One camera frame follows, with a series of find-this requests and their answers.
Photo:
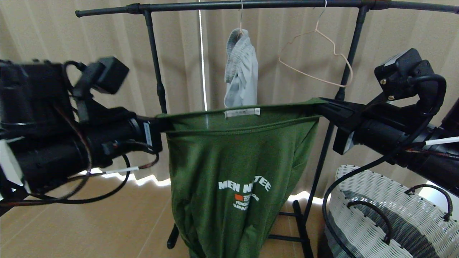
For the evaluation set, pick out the pink clothes hanger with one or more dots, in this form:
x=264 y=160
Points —
x=241 y=14
x=316 y=28

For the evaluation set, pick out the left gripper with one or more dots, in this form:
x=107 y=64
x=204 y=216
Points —
x=122 y=139

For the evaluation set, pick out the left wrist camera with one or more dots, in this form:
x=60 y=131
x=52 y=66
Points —
x=107 y=73

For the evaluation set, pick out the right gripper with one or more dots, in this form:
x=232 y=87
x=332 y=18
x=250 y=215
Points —
x=380 y=136

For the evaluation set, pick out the white laundry basket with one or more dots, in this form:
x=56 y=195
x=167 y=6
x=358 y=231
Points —
x=412 y=215

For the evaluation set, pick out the beige curtain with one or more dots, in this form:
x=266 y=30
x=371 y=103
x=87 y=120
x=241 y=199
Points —
x=89 y=43

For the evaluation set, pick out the black clothes rack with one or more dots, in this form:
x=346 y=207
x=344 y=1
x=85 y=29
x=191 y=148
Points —
x=251 y=5

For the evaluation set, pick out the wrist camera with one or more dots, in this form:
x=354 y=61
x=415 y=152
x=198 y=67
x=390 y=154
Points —
x=107 y=73
x=401 y=71

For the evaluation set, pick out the green garment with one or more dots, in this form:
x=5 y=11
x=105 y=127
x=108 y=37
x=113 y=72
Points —
x=233 y=154

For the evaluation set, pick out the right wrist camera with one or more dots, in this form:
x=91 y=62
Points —
x=401 y=71

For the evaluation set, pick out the pale grey shorts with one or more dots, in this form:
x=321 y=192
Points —
x=247 y=82

